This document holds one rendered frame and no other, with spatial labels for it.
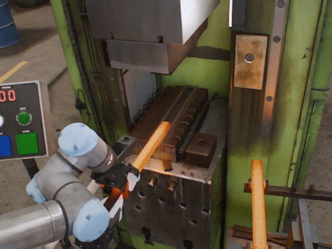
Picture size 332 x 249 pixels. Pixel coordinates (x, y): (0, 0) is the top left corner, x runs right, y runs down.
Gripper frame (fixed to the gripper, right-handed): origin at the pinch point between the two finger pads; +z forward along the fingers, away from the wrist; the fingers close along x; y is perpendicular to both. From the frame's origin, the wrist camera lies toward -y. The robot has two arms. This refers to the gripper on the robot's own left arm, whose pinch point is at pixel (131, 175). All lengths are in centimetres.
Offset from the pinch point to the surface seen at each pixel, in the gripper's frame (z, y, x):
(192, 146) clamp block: 11.9, -17.5, 13.2
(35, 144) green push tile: 0.4, -3.2, -40.8
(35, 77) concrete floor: 187, -131, -256
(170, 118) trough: 17.8, -29.2, -0.5
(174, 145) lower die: 9.5, -15.7, 7.2
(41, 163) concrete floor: 124, -19, -139
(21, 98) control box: -9, -16, -47
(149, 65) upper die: -16.7, -30.1, 1.7
